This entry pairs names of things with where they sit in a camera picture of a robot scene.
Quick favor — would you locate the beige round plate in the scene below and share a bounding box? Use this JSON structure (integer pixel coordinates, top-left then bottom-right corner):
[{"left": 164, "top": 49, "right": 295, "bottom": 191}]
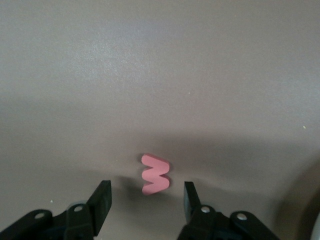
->
[{"left": 310, "top": 211, "right": 320, "bottom": 240}]

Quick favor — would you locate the pink foam letter w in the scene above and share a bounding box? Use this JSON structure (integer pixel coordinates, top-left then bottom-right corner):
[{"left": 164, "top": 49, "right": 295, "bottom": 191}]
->
[{"left": 140, "top": 153, "right": 171, "bottom": 196}]

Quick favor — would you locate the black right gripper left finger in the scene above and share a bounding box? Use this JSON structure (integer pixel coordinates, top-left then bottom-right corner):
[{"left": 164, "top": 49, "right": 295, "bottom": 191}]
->
[{"left": 0, "top": 180, "right": 113, "bottom": 240}]

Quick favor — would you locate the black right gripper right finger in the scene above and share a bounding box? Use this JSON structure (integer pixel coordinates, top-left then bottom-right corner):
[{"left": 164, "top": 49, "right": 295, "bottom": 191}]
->
[{"left": 176, "top": 181, "right": 278, "bottom": 240}]

